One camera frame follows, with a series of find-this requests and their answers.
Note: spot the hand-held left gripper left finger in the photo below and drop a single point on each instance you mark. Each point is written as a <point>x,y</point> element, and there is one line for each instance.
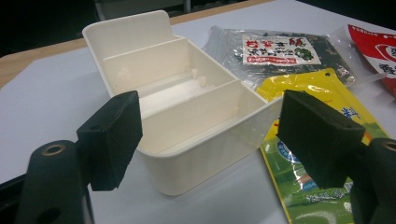
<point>109,140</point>

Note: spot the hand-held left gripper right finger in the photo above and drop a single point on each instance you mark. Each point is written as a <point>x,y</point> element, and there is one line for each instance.
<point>317,140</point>

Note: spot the white divided plastic box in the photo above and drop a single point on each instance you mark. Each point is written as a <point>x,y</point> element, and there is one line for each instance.
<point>186,93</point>

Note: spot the clear bag of dried seaweed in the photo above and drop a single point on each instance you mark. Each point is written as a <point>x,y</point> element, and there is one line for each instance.
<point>280,49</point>

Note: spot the red white packet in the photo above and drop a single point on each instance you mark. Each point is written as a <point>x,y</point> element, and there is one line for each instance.
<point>373,46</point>

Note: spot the yellow green spouted pouch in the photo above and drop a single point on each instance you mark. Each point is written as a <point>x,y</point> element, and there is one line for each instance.
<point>311,82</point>

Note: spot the white table cover sheet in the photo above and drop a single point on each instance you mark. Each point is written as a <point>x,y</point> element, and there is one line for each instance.
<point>46,99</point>

